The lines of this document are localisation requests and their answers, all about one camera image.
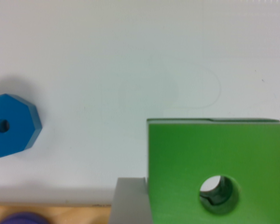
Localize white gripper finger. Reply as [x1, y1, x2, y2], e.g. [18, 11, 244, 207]
[108, 178, 153, 224]

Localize green square block with hole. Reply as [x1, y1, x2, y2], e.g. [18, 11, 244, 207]
[147, 119, 280, 224]

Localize blue octagonal block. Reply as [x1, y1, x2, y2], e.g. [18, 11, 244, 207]
[0, 94, 42, 158]

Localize wooden base board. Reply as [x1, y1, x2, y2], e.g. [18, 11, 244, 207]
[0, 203, 111, 224]

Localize purple ring block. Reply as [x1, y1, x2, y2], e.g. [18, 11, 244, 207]
[0, 212, 49, 224]

